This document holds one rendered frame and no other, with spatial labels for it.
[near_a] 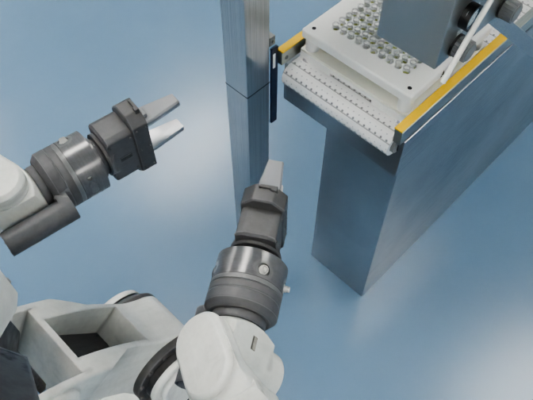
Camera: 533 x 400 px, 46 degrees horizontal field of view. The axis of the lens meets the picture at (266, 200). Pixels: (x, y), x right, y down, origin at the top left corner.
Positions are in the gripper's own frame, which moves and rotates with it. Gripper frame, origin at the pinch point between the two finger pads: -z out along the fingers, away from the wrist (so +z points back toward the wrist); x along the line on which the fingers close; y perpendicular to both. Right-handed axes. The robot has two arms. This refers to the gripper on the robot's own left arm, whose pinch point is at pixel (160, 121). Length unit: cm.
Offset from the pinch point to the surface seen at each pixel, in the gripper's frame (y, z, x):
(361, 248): 7, -45, 76
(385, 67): 6.6, -39.8, 8.1
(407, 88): 12.5, -39.2, 8.1
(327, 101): 1.1, -32.2, 16.2
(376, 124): 11.1, -34.9, 15.4
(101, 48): -127, -37, 99
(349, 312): 13, -39, 99
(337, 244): 0, -44, 83
